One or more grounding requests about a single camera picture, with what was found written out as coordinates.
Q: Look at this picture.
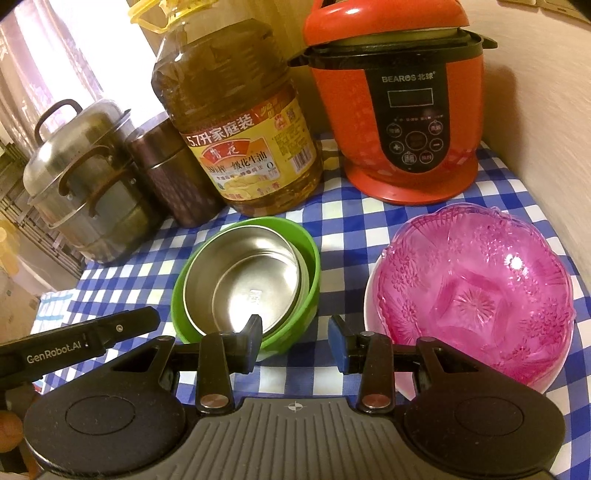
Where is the brown metal canister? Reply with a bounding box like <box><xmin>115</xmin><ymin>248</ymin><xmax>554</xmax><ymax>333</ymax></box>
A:
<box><xmin>125</xmin><ymin>112</ymin><xmax>225</xmax><ymax>228</ymax></box>

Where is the pink window curtain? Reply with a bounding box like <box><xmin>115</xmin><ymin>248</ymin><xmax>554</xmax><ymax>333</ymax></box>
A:
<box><xmin>1</xmin><ymin>1</ymin><xmax>162</xmax><ymax>155</ymax></box>

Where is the person's left hand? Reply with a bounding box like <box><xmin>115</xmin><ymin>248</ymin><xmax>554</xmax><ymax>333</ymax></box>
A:
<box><xmin>1</xmin><ymin>384</ymin><xmax>39</xmax><ymax>479</ymax></box>

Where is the stainless steel bowl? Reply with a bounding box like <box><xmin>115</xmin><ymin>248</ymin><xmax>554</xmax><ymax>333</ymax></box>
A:
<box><xmin>182</xmin><ymin>224</ymin><xmax>306</xmax><ymax>342</ymax></box>

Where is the large purple glass plate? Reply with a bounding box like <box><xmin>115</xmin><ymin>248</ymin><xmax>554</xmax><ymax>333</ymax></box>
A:
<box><xmin>373</xmin><ymin>203</ymin><xmax>576</xmax><ymax>387</ymax></box>

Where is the red electric pressure cooker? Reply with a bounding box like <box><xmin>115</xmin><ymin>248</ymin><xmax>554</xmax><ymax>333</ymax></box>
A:
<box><xmin>290</xmin><ymin>0</ymin><xmax>496</xmax><ymax>205</ymax></box>

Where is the white ceramic plate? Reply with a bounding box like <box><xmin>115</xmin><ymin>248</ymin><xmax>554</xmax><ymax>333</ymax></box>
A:
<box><xmin>362</xmin><ymin>257</ymin><xmax>569</xmax><ymax>401</ymax></box>

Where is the stainless steel steamer pot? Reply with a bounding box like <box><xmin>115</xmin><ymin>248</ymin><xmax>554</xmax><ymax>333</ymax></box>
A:
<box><xmin>23</xmin><ymin>99</ymin><xmax>163</xmax><ymax>265</ymax></box>

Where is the large cooking oil bottle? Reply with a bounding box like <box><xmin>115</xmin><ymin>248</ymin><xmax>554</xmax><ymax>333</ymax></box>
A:
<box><xmin>128</xmin><ymin>1</ymin><xmax>322</xmax><ymax>217</ymax></box>

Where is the blue white checkered tablecloth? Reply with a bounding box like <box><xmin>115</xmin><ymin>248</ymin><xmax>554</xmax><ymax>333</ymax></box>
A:
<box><xmin>33</xmin><ymin>140</ymin><xmax>590</xmax><ymax>479</ymax></box>

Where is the green plastic bowl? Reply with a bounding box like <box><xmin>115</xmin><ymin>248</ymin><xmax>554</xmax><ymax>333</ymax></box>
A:
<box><xmin>170</xmin><ymin>217</ymin><xmax>321</xmax><ymax>360</ymax></box>

